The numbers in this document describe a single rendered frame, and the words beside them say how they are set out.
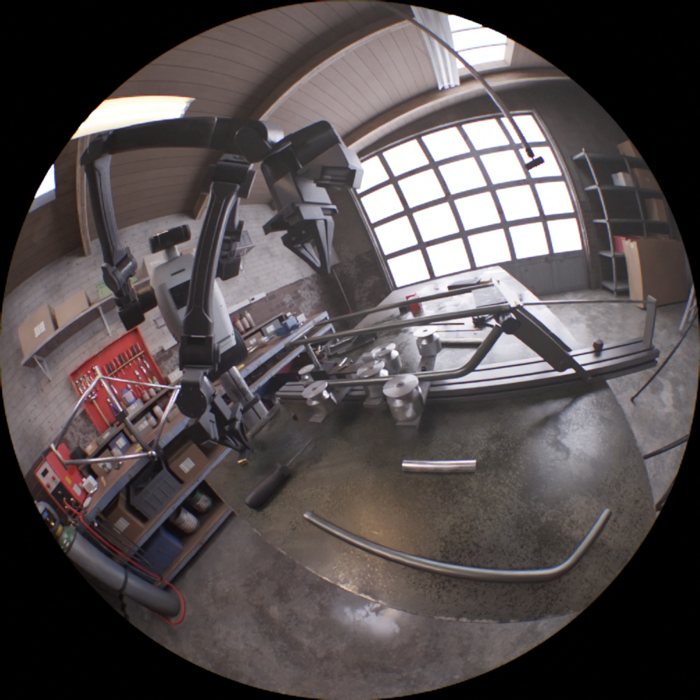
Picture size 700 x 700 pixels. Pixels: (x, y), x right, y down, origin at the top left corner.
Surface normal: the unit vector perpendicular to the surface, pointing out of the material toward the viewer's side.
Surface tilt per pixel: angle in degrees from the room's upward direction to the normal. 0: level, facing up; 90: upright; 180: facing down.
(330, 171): 90
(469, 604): 0
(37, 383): 90
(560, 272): 90
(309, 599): 0
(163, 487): 90
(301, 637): 0
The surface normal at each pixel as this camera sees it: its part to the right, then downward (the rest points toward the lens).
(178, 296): 0.76, -0.08
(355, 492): -0.38, -0.86
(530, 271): -0.44, 0.49
